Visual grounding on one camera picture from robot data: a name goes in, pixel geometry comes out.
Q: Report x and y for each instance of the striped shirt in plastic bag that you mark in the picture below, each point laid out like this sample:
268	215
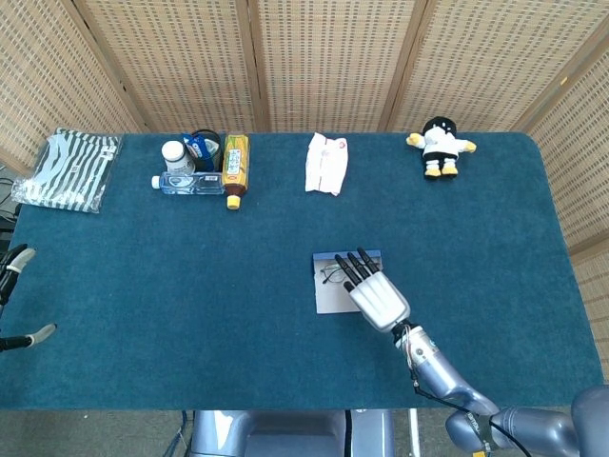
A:
71	166

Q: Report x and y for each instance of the white table leg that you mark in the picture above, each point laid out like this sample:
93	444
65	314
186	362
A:
415	433

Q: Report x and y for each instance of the white plastic jar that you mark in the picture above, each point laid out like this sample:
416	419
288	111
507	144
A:
173	154

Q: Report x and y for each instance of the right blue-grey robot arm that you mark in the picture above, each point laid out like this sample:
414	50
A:
438	371

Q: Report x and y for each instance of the black eyeglasses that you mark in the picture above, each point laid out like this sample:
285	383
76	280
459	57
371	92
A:
330	272

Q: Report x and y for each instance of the black and white plush toy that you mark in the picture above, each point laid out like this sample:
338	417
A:
440	147

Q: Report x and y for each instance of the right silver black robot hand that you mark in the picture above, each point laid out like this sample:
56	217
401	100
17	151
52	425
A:
380	300

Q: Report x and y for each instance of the blue cardboard glasses case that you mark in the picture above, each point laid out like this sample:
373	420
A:
333	300

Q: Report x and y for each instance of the blue Oreo cookie pack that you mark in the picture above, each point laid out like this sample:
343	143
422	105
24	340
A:
197	146

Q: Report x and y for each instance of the black mesh pen holder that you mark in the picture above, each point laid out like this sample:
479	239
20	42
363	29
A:
218	154

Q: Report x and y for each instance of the white tissue pack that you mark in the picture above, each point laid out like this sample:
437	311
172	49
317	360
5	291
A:
326	164

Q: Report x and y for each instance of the tea bottle with yellow cap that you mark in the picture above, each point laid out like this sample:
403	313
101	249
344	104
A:
235	166

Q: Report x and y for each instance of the woven bamboo folding screen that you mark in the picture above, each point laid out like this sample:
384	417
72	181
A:
333	57

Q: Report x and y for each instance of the teal table carpet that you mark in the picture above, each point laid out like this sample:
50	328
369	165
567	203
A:
190	285

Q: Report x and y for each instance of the blue-grey robot torso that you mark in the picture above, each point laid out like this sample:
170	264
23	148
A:
285	435

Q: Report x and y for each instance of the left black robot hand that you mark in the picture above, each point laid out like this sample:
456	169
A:
14	266

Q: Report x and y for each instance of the clear water bottle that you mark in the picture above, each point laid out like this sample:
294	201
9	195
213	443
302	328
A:
190	183

